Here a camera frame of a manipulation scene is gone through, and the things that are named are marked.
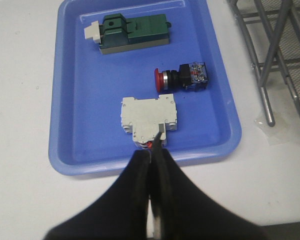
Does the red emergency stop button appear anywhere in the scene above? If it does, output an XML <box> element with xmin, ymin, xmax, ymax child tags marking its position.
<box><xmin>154</xmin><ymin>62</ymin><xmax>209</xmax><ymax>93</ymax></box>

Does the grey metal rack frame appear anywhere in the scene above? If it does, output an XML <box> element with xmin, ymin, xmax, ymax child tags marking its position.
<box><xmin>228</xmin><ymin>0</ymin><xmax>300</xmax><ymax>127</ymax></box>

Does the blue plastic tray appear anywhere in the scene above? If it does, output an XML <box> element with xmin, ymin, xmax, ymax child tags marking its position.
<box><xmin>48</xmin><ymin>0</ymin><xmax>242</xmax><ymax>175</ymax></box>

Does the clear tape under rack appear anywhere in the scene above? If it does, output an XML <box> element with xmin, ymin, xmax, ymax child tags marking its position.
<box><xmin>254</xmin><ymin>111</ymin><xmax>300</xmax><ymax>146</ymax></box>

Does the white circuit breaker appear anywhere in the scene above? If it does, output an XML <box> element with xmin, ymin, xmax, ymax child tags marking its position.
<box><xmin>120</xmin><ymin>93</ymin><xmax>178</xmax><ymax>149</ymax></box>

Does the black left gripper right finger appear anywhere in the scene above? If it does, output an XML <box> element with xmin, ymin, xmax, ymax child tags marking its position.
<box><xmin>149</xmin><ymin>133</ymin><xmax>267</xmax><ymax>240</ymax></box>

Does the green electrical switch module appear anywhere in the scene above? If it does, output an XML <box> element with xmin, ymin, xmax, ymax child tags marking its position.
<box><xmin>84</xmin><ymin>13</ymin><xmax>172</xmax><ymax>55</ymax></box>

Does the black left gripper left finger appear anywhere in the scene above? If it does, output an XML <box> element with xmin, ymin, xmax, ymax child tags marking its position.
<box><xmin>44</xmin><ymin>150</ymin><xmax>151</xmax><ymax>240</ymax></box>

